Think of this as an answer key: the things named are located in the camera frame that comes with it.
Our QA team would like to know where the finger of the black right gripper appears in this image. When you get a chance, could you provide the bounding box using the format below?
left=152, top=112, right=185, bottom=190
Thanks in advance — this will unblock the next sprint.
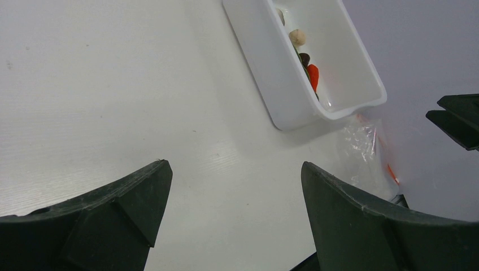
left=437, top=94, right=478, bottom=130
left=426, top=110, right=478, bottom=151

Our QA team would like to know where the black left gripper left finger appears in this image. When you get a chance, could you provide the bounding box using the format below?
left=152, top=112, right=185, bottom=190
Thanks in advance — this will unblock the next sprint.
left=1, top=160, right=173, bottom=270

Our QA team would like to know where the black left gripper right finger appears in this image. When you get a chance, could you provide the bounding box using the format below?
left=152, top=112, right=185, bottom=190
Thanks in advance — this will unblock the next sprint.
left=296, top=161, right=478, bottom=270

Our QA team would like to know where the clear orange zip bag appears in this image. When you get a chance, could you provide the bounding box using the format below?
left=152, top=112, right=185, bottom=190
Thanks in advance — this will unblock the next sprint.
left=336, top=114, right=399, bottom=201

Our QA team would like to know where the green leafy vegetable toy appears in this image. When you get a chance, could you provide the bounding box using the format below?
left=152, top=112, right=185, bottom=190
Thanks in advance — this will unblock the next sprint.
left=294, top=48, right=319, bottom=99

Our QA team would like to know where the white plastic bin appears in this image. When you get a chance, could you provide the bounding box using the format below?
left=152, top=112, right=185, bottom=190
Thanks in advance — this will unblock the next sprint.
left=223, top=1, right=387, bottom=131

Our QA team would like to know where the orange carrot toy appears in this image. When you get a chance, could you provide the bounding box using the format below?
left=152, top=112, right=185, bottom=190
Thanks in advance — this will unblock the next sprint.
left=307, top=64, right=320, bottom=93

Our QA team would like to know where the brown mushroom toy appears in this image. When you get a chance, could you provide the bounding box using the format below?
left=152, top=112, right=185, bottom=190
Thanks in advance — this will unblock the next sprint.
left=299, top=53, right=311, bottom=68

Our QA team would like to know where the beige garlic bulb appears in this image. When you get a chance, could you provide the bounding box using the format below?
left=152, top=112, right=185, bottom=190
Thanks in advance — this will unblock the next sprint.
left=289, top=29, right=306, bottom=48

